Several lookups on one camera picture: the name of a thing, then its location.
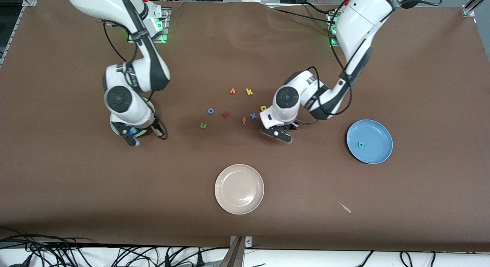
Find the light green plate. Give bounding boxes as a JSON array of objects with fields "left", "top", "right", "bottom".
[{"left": 110, "top": 100, "right": 156, "bottom": 138}]

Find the beige plate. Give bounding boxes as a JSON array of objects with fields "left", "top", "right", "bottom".
[{"left": 214, "top": 164, "right": 265, "bottom": 215}]

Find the brown table cover sheet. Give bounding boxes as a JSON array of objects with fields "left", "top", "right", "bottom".
[{"left": 0, "top": 0, "right": 490, "bottom": 253}]

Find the blue plate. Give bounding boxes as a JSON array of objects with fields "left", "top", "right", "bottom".
[{"left": 346, "top": 119, "right": 394, "bottom": 164}]

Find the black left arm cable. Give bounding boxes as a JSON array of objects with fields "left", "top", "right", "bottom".
[{"left": 306, "top": 0, "right": 354, "bottom": 126}]

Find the black cable across table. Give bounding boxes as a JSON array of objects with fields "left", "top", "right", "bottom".
[{"left": 274, "top": 2, "right": 337, "bottom": 22}]

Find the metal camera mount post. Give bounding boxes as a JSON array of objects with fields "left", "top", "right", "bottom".
[{"left": 220, "top": 236, "right": 253, "bottom": 267}]

